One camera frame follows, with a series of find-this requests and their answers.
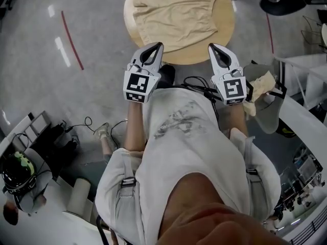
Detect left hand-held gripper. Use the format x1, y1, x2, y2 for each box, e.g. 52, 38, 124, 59
124, 41, 165, 104

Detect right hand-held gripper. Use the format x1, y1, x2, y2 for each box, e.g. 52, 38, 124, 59
207, 43, 248, 107

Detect beige cloth garment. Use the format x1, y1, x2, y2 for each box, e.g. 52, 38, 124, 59
132, 0, 219, 54

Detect person's left forearm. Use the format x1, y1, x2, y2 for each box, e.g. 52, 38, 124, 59
124, 101, 149, 153

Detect person's right forearm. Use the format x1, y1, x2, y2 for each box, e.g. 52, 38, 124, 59
226, 103, 250, 138

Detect person's black shorts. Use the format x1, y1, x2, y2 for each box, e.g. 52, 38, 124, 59
157, 64, 177, 89

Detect round wooden table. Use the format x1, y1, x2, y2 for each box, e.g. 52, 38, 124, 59
123, 0, 236, 65

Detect crumpled beige cloth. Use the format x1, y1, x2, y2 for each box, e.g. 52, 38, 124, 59
242, 69, 278, 117

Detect grey chair with black arms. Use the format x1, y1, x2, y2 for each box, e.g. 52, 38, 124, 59
242, 59, 289, 135

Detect person's white sneaker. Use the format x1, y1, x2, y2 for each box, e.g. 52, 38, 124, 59
92, 122, 111, 140

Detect white curved structure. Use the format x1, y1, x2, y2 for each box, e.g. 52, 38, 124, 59
273, 53, 327, 245

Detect black and yellow bag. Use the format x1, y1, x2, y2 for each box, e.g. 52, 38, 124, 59
276, 117, 299, 139

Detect person's left leg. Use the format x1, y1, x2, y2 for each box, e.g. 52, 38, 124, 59
100, 136, 116, 163

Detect person's white shirt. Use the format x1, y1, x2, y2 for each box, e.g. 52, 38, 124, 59
95, 88, 282, 245

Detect white cubby shelf unit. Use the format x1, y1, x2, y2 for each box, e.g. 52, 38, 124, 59
14, 110, 55, 150

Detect person's neck and chin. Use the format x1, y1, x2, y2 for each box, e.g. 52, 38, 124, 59
157, 172, 287, 245

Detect white paper roll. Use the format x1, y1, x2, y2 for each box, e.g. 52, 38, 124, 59
68, 177, 92, 215

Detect white curved counter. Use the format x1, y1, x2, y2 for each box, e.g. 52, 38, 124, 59
0, 113, 103, 245

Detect black shell backpack green patches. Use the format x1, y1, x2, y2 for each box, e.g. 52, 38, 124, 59
1, 150, 38, 193

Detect black metal railing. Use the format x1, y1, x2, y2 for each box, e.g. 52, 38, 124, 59
288, 212, 327, 245

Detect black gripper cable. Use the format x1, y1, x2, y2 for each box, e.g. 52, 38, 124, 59
183, 76, 223, 128

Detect black floor cable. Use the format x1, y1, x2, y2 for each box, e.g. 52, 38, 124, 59
64, 116, 129, 150

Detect grey backpack strap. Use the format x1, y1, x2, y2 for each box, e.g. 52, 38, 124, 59
243, 136, 264, 214
115, 151, 138, 239

